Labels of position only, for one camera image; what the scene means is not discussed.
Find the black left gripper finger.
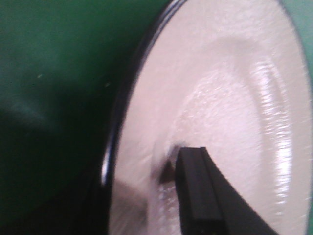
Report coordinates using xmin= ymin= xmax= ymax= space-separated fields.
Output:
xmin=175 ymin=147 xmax=277 ymax=235

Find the beige plate black rim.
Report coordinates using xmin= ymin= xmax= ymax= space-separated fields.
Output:
xmin=108 ymin=0 xmax=313 ymax=235

